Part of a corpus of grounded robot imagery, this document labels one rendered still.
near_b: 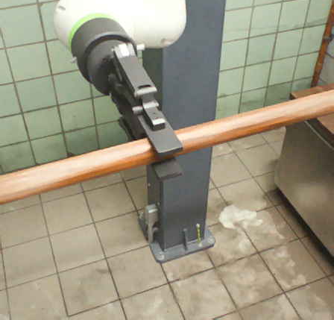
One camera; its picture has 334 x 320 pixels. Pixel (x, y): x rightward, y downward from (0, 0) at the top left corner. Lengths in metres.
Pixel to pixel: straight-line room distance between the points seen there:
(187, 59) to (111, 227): 0.95
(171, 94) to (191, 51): 0.14
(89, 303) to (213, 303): 0.47
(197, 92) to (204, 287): 0.80
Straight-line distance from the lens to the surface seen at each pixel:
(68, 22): 0.74
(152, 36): 0.79
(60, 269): 1.89
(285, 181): 1.97
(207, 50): 1.31
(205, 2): 1.24
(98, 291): 1.81
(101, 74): 0.64
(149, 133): 0.51
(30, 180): 0.49
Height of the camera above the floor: 1.53
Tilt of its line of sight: 42 degrees down
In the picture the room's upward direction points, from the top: straight up
